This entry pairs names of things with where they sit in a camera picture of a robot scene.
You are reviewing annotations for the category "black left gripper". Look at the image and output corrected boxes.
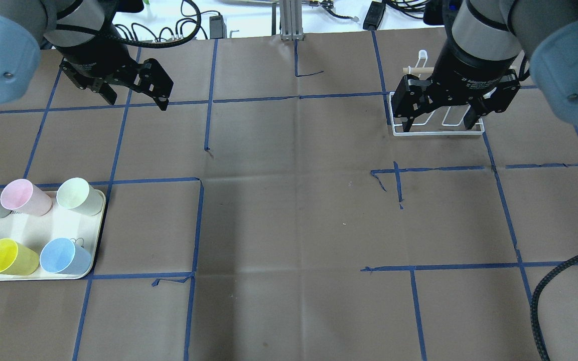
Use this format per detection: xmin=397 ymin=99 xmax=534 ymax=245
xmin=58 ymin=39 xmax=174 ymax=111

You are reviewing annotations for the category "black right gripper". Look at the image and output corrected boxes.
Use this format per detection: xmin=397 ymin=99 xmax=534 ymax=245
xmin=393 ymin=43 xmax=520 ymax=133

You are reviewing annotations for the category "pale green plastic cup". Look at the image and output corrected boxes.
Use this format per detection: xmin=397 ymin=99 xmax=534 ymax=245
xmin=56 ymin=177 xmax=105 ymax=216

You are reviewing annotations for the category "light blue plastic cup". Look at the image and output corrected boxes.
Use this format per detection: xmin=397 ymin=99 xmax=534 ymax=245
xmin=39 ymin=238 xmax=93 ymax=276

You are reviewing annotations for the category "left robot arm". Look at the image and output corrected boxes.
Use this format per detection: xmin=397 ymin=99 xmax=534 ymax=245
xmin=0 ymin=1 xmax=174 ymax=110

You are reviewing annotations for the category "pink plastic cup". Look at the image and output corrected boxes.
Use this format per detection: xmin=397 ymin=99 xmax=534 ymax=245
xmin=0 ymin=179 xmax=53 ymax=217

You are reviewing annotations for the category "yellow plastic cup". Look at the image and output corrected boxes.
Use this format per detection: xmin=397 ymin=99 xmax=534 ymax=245
xmin=0 ymin=238 xmax=40 ymax=276

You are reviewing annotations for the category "black power adapter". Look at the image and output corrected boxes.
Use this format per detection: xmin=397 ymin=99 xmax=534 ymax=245
xmin=209 ymin=15 xmax=227 ymax=39

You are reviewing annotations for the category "cream plastic tray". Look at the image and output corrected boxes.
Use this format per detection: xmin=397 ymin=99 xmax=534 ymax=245
xmin=0 ymin=191 xmax=104 ymax=281

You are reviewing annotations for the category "white wire cup rack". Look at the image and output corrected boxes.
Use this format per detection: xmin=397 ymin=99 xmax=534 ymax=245
xmin=387 ymin=49 xmax=485 ymax=137

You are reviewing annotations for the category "aluminium frame post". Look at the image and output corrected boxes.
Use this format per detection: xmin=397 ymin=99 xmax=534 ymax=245
xmin=279 ymin=0 xmax=304 ymax=41

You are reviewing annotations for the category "black braided cable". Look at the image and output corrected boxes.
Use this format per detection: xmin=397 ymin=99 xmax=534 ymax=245
xmin=530 ymin=244 xmax=578 ymax=361

